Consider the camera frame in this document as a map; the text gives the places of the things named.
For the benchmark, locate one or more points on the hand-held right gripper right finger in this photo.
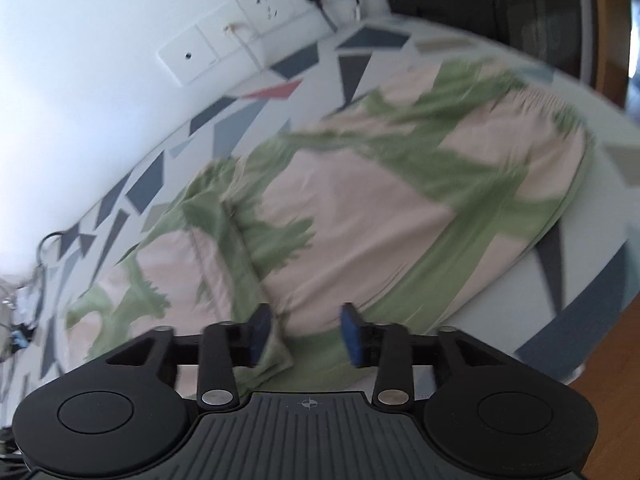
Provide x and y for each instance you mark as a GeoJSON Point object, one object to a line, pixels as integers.
{"type": "Point", "coordinates": [350, 332]}

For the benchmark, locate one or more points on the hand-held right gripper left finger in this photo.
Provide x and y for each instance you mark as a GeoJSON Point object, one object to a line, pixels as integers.
{"type": "Point", "coordinates": [261, 332]}

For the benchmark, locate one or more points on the green white patterned pants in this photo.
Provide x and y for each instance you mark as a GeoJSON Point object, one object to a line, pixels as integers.
{"type": "Point", "coordinates": [375, 210]}

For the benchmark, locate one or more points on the blue black adapter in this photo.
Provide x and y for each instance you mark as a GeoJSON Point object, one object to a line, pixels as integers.
{"type": "Point", "coordinates": [20, 338]}

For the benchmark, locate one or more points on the table with geometric patterned cover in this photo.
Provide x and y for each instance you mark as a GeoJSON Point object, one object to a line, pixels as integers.
{"type": "Point", "coordinates": [352, 65]}

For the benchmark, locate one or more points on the dark glass panel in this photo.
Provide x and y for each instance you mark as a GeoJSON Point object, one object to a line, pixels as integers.
{"type": "Point", "coordinates": [475, 0]}

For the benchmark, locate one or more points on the white wall socket panel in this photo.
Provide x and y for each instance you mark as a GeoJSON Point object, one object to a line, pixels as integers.
{"type": "Point", "coordinates": [200, 60]}

